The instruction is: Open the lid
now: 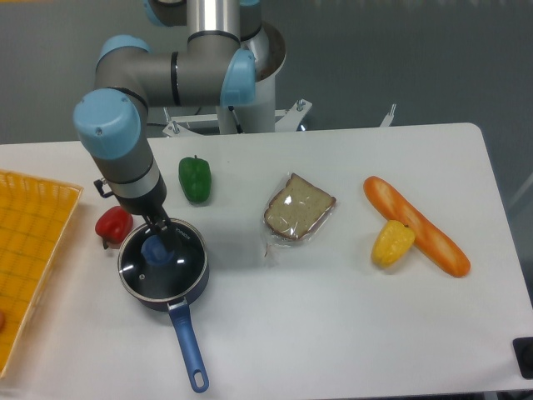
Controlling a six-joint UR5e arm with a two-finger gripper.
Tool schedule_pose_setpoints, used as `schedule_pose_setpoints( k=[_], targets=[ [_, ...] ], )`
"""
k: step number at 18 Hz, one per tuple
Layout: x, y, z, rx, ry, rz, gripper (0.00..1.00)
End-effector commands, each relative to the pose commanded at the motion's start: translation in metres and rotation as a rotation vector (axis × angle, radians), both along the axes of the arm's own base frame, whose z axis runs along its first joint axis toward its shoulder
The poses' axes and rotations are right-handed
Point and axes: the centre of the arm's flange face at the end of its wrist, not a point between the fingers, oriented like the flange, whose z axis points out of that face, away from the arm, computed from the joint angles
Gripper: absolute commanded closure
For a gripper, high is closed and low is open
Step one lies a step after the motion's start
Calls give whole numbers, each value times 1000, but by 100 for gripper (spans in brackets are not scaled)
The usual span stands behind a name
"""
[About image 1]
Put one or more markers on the orange baguette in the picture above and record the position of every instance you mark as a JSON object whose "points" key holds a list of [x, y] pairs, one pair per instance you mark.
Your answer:
{"points": [[438, 247]]}

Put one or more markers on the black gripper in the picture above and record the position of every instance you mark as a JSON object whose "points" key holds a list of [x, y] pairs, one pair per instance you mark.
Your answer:
{"points": [[150, 206]]}

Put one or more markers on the glass lid blue knob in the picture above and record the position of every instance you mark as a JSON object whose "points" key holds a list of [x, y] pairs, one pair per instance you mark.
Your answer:
{"points": [[156, 277]]}

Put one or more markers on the red bell pepper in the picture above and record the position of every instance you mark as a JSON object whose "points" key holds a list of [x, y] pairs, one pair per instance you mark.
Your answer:
{"points": [[114, 226]]}

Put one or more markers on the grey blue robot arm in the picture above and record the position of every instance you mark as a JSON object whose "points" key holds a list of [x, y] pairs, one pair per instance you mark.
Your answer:
{"points": [[214, 70]]}

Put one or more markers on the green bell pepper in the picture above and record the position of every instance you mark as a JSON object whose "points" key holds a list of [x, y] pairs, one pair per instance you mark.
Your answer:
{"points": [[195, 177]]}

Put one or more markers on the wrapped brown bread slice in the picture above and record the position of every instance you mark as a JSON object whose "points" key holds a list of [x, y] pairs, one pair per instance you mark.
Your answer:
{"points": [[294, 215]]}

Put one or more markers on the blue saucepan with handle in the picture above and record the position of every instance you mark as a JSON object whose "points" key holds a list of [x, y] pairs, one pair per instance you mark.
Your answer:
{"points": [[180, 316]]}

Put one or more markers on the black device at table edge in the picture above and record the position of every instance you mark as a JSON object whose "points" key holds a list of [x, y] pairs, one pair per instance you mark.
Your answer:
{"points": [[523, 348]]}

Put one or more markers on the yellow woven basket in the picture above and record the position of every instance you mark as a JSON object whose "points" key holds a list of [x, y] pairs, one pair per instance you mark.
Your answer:
{"points": [[35, 212]]}

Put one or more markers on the yellow bell pepper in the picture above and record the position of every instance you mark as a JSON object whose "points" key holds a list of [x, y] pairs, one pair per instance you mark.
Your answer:
{"points": [[393, 241]]}

